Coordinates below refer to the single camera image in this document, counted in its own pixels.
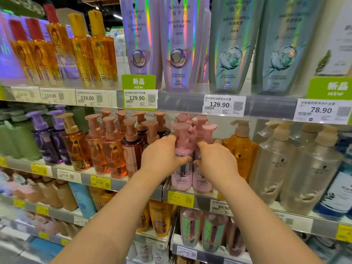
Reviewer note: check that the person's right hand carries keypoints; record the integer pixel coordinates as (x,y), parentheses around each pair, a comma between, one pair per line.
(220,164)

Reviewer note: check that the person's left hand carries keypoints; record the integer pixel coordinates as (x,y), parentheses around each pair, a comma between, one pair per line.
(159,160)

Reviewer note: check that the person's left thumb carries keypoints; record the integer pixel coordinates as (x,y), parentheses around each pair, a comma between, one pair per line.
(183,161)

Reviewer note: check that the person's right thumb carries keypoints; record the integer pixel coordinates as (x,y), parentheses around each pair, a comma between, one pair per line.
(198,165)

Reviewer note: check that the pink pump bottle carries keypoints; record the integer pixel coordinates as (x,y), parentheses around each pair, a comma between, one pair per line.
(200,184)
(182,117)
(182,178)
(199,120)

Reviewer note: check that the person's left forearm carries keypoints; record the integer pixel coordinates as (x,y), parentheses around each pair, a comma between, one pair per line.
(110,225)

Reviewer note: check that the person's right forearm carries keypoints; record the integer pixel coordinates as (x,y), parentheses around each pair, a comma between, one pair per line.
(261,228)

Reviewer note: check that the yellow price tag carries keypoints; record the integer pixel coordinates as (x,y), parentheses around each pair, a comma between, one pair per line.
(100,182)
(39,169)
(180,199)
(344,233)

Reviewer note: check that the amber bottle with beige pump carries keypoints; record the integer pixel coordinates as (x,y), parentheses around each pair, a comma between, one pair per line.
(242,151)

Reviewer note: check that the white price tag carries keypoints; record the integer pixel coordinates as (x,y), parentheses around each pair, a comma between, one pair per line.
(187,252)
(68,176)
(295,221)
(221,207)

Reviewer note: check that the golden yellow bottle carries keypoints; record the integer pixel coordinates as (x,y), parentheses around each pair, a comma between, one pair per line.
(143,219)
(160,217)
(101,197)

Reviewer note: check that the pink and green bottle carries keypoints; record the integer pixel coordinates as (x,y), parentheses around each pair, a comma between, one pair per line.
(191,228)
(214,233)

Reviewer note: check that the row of white price labels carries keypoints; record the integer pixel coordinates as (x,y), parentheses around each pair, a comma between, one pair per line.
(224,105)

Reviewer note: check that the group of rose pump bottles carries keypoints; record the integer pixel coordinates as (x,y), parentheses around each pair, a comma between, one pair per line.
(115,151)

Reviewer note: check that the clear grey pump bottle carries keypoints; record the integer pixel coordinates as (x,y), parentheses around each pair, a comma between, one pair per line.
(310,175)
(271,167)
(262,133)
(302,134)

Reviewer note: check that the pale pink bottle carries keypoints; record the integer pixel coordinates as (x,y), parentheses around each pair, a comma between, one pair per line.
(235,239)

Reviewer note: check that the green shelf sign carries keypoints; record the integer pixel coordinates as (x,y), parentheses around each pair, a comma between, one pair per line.
(139,82)
(330,89)

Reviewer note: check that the white tube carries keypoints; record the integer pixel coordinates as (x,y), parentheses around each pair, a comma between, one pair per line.
(161,255)

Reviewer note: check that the amber bottle with gold pump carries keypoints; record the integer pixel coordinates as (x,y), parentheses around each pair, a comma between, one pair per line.
(77,145)

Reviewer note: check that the light blue bottle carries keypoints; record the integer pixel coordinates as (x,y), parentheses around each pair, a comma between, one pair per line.
(82,199)

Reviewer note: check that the dark green pump bottle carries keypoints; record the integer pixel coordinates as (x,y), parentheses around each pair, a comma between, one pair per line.
(81,118)

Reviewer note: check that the lilac iridescent shampoo bottle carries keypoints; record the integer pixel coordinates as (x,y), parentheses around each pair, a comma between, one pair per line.
(141,38)
(181,38)

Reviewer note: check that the purple pump bottle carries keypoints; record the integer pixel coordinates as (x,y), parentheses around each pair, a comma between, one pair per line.
(62,145)
(44,145)

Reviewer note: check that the teal iridescent shampoo bottle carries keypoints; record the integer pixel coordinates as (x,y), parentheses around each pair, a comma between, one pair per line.
(233,46)
(286,46)

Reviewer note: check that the yellow-capped amber oil bottle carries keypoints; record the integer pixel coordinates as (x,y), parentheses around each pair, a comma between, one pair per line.
(81,57)
(104,57)

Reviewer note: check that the blue and white bottle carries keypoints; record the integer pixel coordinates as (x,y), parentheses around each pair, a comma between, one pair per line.
(337,189)

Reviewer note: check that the red-capped amber oil bottle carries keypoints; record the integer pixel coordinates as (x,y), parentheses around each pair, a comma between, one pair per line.
(45,57)
(23,57)
(59,35)

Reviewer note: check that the white bottle with leaf print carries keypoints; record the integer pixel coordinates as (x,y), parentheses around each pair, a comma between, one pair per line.
(338,46)

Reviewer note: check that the purple product package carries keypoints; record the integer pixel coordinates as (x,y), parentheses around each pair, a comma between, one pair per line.
(8,57)

